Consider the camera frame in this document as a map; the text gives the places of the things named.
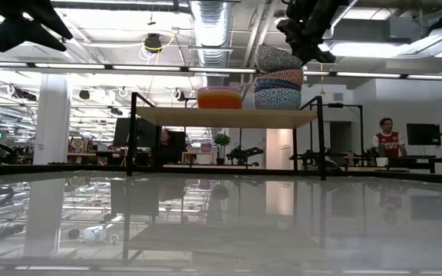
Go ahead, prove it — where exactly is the person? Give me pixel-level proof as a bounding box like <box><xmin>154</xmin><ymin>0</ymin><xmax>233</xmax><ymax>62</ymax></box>
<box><xmin>158</xmin><ymin>128</ymin><xmax>173</xmax><ymax>156</ymax></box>
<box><xmin>371</xmin><ymin>117</ymin><xmax>408</xmax><ymax>159</ymax></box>

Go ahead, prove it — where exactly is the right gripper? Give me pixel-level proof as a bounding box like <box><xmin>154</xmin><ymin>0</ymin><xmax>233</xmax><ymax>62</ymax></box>
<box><xmin>276</xmin><ymin>0</ymin><xmax>351</xmax><ymax>64</ymax></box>

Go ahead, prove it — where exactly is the small potted plant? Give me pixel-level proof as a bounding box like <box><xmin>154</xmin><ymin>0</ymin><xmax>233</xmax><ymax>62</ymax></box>
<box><xmin>213</xmin><ymin>133</ymin><xmax>232</xmax><ymax>166</ymax></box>

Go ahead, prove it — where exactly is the wooden shelf black metal frame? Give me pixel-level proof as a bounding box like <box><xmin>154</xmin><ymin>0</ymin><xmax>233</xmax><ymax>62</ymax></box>
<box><xmin>126</xmin><ymin>91</ymin><xmax>328</xmax><ymax>181</ymax></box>

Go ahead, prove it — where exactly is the black metal table frame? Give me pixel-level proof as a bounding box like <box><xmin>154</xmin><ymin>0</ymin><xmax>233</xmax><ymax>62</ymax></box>
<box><xmin>0</xmin><ymin>163</ymin><xmax>442</xmax><ymax>187</ymax></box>

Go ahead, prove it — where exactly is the black metal stand frame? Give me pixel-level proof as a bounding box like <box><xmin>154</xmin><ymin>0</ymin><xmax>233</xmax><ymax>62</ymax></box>
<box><xmin>326</xmin><ymin>102</ymin><xmax>364</xmax><ymax>166</ymax></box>

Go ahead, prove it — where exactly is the silver ribbed ventilation duct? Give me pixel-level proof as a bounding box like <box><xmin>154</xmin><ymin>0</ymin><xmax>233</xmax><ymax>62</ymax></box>
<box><xmin>188</xmin><ymin>0</ymin><xmax>233</xmax><ymax>87</ymax></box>

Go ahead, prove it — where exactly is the black upright panel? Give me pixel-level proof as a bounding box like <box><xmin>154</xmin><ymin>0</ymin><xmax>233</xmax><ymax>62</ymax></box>
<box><xmin>165</xmin><ymin>130</ymin><xmax>186</xmax><ymax>164</ymax></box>

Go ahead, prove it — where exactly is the black ceiling device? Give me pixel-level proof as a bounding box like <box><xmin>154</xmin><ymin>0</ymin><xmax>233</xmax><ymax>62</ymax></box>
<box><xmin>143</xmin><ymin>33</ymin><xmax>163</xmax><ymax>54</ymax></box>

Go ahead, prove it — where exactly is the white square column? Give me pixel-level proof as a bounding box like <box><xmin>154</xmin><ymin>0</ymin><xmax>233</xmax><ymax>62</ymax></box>
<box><xmin>32</xmin><ymin>72</ymin><xmax>71</xmax><ymax>166</ymax></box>

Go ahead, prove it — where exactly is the orange and teal patterned bowl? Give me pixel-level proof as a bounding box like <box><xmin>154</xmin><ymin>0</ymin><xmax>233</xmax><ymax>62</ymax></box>
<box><xmin>253</xmin><ymin>87</ymin><xmax>302</xmax><ymax>111</ymax></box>

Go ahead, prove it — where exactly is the orange pink plastic bowl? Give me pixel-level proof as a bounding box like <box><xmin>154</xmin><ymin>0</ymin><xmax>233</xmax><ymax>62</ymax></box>
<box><xmin>196</xmin><ymin>85</ymin><xmax>242</xmax><ymax>110</ymax></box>

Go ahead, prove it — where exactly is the black rail with light strips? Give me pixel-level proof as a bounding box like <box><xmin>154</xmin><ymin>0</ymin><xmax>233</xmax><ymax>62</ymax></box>
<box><xmin>0</xmin><ymin>61</ymin><xmax>442</xmax><ymax>81</ymax></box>

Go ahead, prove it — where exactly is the green and red patterned bowl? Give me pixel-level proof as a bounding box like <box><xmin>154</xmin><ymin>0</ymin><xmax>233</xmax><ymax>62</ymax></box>
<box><xmin>255</xmin><ymin>68</ymin><xmax>305</xmax><ymax>86</ymax></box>

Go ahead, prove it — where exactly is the black office monitor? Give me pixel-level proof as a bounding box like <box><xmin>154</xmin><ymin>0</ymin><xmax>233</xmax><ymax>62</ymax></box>
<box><xmin>112</xmin><ymin>117</ymin><xmax>159</xmax><ymax>149</ymax></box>

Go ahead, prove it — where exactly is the blue white swirl patterned bowl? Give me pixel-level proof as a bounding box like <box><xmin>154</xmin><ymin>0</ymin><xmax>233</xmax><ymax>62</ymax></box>
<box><xmin>255</xmin><ymin>44</ymin><xmax>304</xmax><ymax>74</ymax></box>

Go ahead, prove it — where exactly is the black wall monitor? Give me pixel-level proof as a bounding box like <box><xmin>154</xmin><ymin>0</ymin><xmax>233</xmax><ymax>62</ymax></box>
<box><xmin>405</xmin><ymin>123</ymin><xmax>442</xmax><ymax>146</ymax></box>

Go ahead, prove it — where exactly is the round target poster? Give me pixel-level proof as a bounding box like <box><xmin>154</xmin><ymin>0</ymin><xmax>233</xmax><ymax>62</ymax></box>
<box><xmin>70</xmin><ymin>138</ymin><xmax>87</xmax><ymax>153</ymax></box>

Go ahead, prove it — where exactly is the light wooden side table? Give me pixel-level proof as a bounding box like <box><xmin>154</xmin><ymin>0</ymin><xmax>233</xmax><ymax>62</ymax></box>
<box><xmin>181</xmin><ymin>151</ymin><xmax>215</xmax><ymax>166</ymax></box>

